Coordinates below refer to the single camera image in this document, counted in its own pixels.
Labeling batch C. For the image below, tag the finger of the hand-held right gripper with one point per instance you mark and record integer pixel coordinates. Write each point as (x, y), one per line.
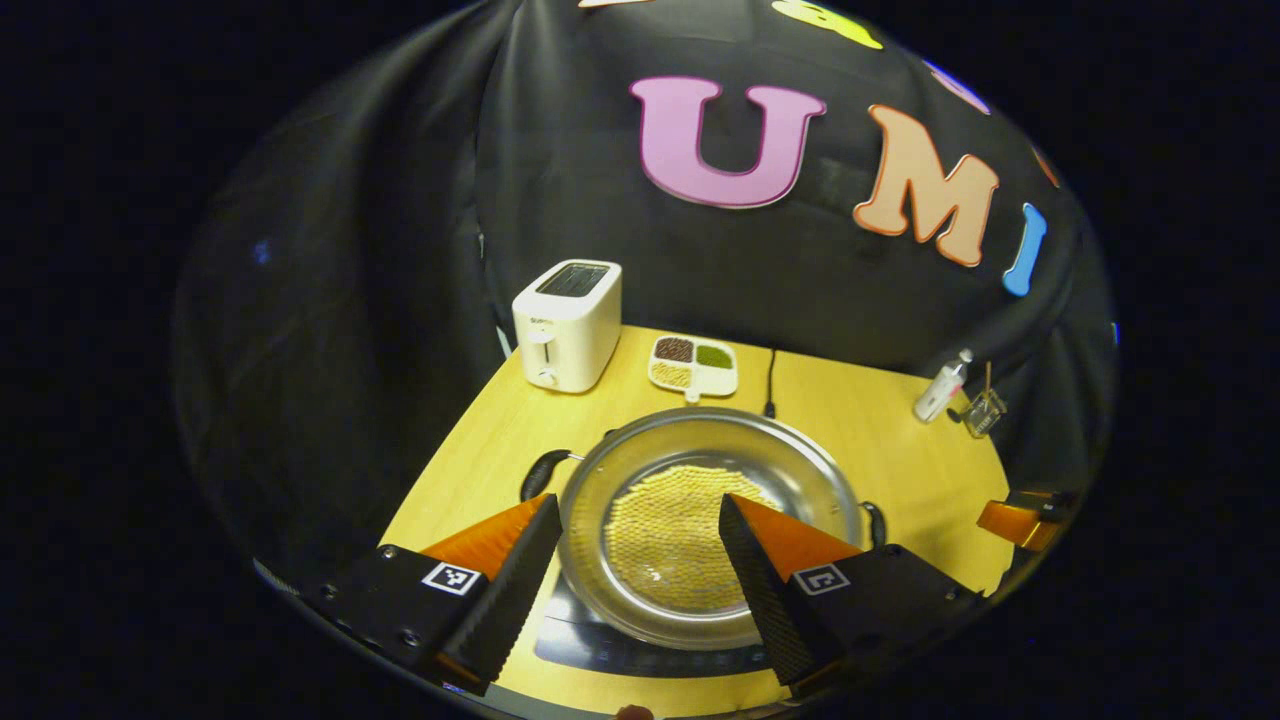
(1015, 522)

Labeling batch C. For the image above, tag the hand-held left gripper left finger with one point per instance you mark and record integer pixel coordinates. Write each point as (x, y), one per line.
(505, 610)

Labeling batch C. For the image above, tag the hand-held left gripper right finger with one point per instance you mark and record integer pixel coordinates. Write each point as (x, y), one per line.
(765, 600)

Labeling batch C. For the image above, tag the pile of yellow soybeans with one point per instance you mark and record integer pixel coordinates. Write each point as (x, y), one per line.
(660, 540)

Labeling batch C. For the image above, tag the black induction cooktop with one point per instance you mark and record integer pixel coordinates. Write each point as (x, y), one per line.
(640, 660)

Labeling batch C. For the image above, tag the small glass jar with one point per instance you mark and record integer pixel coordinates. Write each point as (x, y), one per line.
(985, 415)

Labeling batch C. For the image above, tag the white bottle with pink label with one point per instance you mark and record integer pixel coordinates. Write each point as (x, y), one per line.
(940, 388)

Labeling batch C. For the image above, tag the white divided bean dish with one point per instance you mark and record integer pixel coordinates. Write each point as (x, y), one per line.
(693, 386)

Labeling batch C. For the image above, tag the white toaster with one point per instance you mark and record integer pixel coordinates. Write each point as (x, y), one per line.
(565, 330)

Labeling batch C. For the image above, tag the black backdrop cloth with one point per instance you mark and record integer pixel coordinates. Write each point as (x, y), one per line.
(400, 200)

